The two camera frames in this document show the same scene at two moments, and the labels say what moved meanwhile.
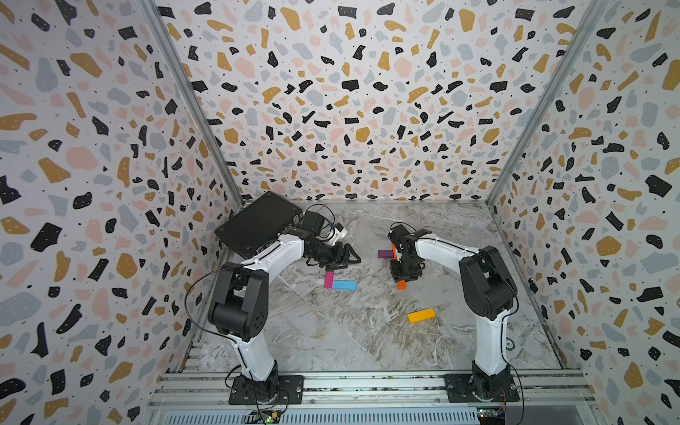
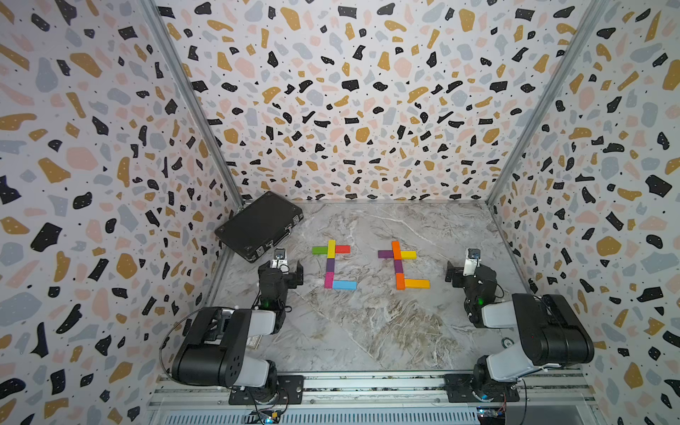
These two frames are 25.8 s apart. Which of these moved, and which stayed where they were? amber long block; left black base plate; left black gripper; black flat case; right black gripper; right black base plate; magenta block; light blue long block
Moved: left black gripper; amber long block; right black gripper
Stayed: right black base plate; black flat case; left black base plate; magenta block; light blue long block
